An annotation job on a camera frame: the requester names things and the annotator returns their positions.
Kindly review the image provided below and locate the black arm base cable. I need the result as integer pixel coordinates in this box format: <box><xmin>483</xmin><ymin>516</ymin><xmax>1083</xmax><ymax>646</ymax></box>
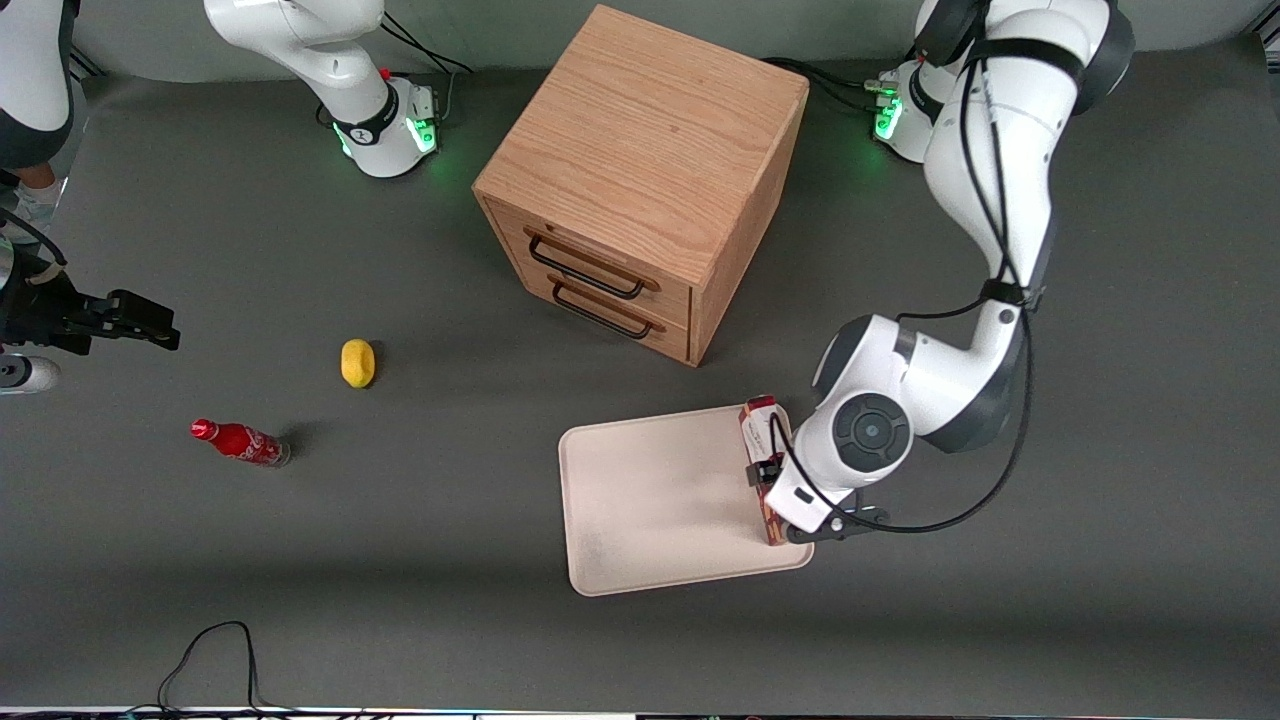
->
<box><xmin>763</xmin><ymin>45</ymin><xmax>926</xmax><ymax>117</ymax></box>
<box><xmin>380</xmin><ymin>10</ymin><xmax>477</xmax><ymax>126</ymax></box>

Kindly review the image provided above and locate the black looped table cable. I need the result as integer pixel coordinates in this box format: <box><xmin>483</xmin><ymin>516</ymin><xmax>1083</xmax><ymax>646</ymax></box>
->
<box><xmin>153</xmin><ymin>620</ymin><xmax>306</xmax><ymax>717</ymax></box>

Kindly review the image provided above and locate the red cola bottle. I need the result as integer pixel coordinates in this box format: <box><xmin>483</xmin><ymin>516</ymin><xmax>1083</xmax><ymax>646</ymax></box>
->
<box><xmin>190</xmin><ymin>418</ymin><xmax>292</xmax><ymax>470</ymax></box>

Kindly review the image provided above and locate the black metal drawer handle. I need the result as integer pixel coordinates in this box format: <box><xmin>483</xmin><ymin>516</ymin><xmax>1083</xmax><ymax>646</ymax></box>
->
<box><xmin>549</xmin><ymin>274</ymin><xmax>667</xmax><ymax>341</ymax></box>
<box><xmin>526</xmin><ymin>228</ymin><xmax>662</xmax><ymax>301</ymax></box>

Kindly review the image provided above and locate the wooden drawer front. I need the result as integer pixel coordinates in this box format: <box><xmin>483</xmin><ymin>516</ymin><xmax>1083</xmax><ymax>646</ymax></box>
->
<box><xmin>486</xmin><ymin>198</ymin><xmax>695</xmax><ymax>327</ymax></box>
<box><xmin>502</xmin><ymin>260</ymin><xmax>693</xmax><ymax>365</ymax></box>

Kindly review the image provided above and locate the red tartan cookie box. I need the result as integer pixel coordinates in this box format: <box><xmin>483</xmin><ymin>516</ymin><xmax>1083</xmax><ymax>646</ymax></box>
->
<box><xmin>738</xmin><ymin>395</ymin><xmax>798</xmax><ymax>547</ymax></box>

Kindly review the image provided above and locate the black right arm base cable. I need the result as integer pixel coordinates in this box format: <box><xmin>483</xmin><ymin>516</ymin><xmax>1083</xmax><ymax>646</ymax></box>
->
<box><xmin>380</xmin><ymin>10</ymin><xmax>477</xmax><ymax>126</ymax></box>

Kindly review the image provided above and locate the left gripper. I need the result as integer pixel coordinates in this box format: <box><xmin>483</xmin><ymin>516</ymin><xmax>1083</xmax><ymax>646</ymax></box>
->
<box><xmin>745</xmin><ymin>452</ymin><xmax>861</xmax><ymax>536</ymax></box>

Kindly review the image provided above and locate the yellow lemon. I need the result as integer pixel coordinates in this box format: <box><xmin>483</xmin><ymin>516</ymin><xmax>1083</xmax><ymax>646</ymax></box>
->
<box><xmin>340</xmin><ymin>338</ymin><xmax>378</xmax><ymax>390</ymax></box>

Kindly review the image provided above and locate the wooden two-drawer cabinet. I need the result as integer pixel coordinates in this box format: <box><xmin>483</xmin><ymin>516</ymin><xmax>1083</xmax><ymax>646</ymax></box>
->
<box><xmin>472</xmin><ymin>3</ymin><xmax>811</xmax><ymax>368</ymax></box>

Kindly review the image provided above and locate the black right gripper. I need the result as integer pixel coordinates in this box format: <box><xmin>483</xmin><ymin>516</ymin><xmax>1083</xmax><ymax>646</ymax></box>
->
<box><xmin>0</xmin><ymin>268</ymin><xmax>182</xmax><ymax>357</ymax></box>

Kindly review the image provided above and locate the black right arm wrist cable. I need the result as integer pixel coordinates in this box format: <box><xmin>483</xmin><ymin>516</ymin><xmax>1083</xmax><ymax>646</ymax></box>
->
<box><xmin>0</xmin><ymin>208</ymin><xmax>69</xmax><ymax>269</ymax></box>

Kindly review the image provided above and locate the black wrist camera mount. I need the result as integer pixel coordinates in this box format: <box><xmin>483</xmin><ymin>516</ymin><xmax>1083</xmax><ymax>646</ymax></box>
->
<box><xmin>786</xmin><ymin>504</ymin><xmax>890</xmax><ymax>547</ymax></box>

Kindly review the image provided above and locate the black left arm base cable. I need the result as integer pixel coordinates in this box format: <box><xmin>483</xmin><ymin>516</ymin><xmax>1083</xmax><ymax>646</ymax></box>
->
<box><xmin>763</xmin><ymin>45</ymin><xmax>926</xmax><ymax>117</ymax></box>

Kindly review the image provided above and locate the beige rectangular plastic tray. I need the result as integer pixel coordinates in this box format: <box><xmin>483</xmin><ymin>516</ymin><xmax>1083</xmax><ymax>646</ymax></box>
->
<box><xmin>557</xmin><ymin>400</ymin><xmax>816</xmax><ymax>598</ymax></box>

